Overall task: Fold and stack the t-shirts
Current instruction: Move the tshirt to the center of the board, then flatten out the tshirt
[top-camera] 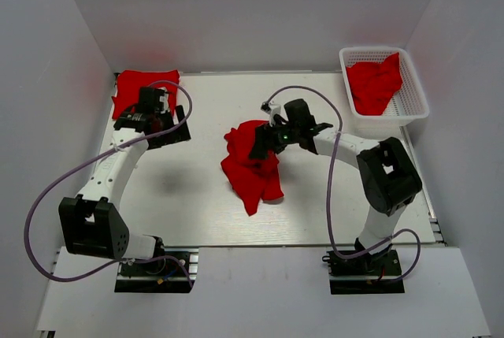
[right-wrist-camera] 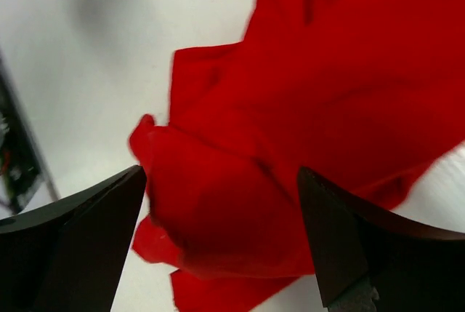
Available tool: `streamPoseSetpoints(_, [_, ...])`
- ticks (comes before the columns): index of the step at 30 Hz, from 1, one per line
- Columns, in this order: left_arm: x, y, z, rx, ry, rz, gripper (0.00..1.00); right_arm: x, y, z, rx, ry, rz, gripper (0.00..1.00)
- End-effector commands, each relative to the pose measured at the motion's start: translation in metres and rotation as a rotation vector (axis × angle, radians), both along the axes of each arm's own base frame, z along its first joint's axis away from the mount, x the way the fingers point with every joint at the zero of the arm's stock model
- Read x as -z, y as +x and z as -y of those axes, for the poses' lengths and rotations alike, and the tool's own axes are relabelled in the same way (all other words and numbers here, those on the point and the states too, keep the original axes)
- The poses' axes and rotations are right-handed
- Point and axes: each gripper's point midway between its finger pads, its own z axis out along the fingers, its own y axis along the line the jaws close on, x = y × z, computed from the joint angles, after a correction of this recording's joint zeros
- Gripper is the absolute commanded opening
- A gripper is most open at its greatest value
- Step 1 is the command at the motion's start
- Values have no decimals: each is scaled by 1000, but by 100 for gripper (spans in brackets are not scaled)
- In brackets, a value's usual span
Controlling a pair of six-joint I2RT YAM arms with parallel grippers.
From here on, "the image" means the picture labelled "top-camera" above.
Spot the red t-shirt in basket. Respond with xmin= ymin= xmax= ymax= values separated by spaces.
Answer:
xmin=346 ymin=53 xmax=402 ymax=116

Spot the red t-shirt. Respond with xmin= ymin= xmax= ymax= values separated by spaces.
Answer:
xmin=112 ymin=70 xmax=180 ymax=121
xmin=346 ymin=53 xmax=402 ymax=116
xmin=220 ymin=120 xmax=284 ymax=216

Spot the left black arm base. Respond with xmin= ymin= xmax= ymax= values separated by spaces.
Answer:
xmin=114 ymin=248 xmax=198 ymax=294

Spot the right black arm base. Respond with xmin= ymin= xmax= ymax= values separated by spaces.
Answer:
xmin=322 ymin=250 xmax=405 ymax=295

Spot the white plastic basket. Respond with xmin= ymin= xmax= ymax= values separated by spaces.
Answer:
xmin=339 ymin=46 xmax=429 ymax=127

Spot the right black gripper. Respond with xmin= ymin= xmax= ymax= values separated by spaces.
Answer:
xmin=249 ymin=117 xmax=301 ymax=160

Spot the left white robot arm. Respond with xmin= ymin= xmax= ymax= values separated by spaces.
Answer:
xmin=58 ymin=82 xmax=191 ymax=274

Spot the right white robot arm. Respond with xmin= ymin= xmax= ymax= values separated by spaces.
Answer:
xmin=249 ymin=98 xmax=422 ymax=274

